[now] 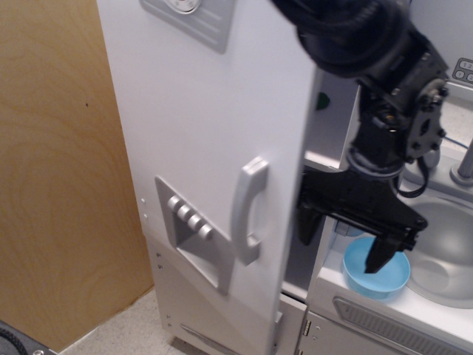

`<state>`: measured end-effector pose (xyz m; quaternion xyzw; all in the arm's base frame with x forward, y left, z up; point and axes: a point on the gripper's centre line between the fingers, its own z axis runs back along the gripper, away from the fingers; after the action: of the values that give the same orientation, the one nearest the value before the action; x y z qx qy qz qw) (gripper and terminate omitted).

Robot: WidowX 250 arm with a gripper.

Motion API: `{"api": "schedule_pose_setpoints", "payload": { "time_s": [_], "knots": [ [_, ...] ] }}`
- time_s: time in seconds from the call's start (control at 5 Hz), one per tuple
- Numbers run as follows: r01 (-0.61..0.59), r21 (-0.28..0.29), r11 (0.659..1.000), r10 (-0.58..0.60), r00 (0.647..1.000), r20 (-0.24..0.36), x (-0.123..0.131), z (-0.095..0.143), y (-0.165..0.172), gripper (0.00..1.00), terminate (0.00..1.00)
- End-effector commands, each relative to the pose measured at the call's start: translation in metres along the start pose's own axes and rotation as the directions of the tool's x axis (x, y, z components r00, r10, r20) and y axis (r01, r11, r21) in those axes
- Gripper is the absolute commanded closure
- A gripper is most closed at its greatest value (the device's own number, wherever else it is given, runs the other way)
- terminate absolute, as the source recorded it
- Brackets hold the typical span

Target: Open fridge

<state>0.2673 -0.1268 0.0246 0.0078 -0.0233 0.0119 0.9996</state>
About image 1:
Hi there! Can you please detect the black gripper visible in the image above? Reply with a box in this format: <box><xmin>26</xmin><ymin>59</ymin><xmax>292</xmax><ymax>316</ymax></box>
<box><xmin>296</xmin><ymin>169</ymin><xmax>428</xmax><ymax>274</ymax></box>

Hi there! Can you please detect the toy microwave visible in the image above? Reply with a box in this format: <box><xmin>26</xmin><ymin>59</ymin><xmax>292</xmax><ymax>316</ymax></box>
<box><xmin>409</xmin><ymin>0</ymin><xmax>472</xmax><ymax>88</ymax></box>

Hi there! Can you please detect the grey toy faucet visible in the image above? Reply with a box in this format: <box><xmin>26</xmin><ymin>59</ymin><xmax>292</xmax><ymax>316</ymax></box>
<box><xmin>450</xmin><ymin>141</ymin><xmax>473</xmax><ymax>186</ymax></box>

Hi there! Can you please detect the grey ice dispenser panel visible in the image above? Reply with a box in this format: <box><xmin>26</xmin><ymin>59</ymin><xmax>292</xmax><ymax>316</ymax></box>
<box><xmin>154</xmin><ymin>176</ymin><xmax>235</xmax><ymax>295</ymax></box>

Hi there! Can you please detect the white lower freezer door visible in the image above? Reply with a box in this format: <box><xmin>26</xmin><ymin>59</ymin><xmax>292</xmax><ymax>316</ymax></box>
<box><xmin>146</xmin><ymin>238</ymin><xmax>307</xmax><ymax>354</ymax></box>

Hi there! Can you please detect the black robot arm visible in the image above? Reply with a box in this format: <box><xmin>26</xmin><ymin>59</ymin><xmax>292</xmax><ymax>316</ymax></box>
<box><xmin>276</xmin><ymin>1</ymin><xmax>449</xmax><ymax>274</ymax></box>

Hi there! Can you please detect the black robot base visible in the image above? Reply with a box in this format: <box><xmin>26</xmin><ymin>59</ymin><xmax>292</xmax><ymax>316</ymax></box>
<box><xmin>1</xmin><ymin>321</ymin><xmax>57</xmax><ymax>355</ymax></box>

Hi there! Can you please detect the grey toy telephone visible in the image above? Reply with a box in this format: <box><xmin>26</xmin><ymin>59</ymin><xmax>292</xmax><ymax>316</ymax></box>
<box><xmin>335</xmin><ymin>221</ymin><xmax>364</xmax><ymax>237</ymax></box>

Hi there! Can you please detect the blue plastic bowl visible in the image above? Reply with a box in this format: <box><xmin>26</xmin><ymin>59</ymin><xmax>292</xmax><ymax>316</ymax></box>
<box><xmin>342</xmin><ymin>237</ymin><xmax>411</xmax><ymax>300</ymax></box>

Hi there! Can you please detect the wooden board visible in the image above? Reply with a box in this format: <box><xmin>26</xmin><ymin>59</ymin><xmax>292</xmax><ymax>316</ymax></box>
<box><xmin>1</xmin><ymin>1</ymin><xmax>152</xmax><ymax>351</ymax></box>

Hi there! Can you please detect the grey toy sink basin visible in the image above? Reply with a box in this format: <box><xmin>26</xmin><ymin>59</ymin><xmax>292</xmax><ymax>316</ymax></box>
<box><xmin>406</xmin><ymin>197</ymin><xmax>472</xmax><ymax>309</ymax></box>

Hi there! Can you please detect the blue cable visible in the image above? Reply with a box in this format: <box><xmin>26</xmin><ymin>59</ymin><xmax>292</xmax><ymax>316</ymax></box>
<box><xmin>443</xmin><ymin>135</ymin><xmax>470</xmax><ymax>149</ymax></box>

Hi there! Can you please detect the grey fridge door handle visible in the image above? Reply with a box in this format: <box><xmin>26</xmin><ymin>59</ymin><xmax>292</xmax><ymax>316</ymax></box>
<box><xmin>230</xmin><ymin>157</ymin><xmax>269</xmax><ymax>266</ymax></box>

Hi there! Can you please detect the white toy kitchen cabinet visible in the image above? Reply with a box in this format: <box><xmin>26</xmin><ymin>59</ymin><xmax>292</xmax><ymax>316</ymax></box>
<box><xmin>283</xmin><ymin>74</ymin><xmax>472</xmax><ymax>354</ymax></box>

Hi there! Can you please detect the grey fridge top badge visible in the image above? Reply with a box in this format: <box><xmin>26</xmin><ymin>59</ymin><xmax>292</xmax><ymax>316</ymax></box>
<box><xmin>140</xmin><ymin>0</ymin><xmax>235</xmax><ymax>54</ymax></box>

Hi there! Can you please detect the purple toy eggplant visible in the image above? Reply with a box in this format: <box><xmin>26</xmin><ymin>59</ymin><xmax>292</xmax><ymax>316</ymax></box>
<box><xmin>316</xmin><ymin>92</ymin><xmax>331</xmax><ymax>111</ymax></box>

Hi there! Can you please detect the white toy fridge door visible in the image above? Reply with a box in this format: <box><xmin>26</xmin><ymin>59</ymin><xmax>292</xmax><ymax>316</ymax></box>
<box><xmin>95</xmin><ymin>0</ymin><xmax>319</xmax><ymax>355</ymax></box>

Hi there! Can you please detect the grey oven vent panel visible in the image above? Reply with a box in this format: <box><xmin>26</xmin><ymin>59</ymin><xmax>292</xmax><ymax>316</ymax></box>
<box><xmin>333</xmin><ymin>297</ymin><xmax>472</xmax><ymax>354</ymax></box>

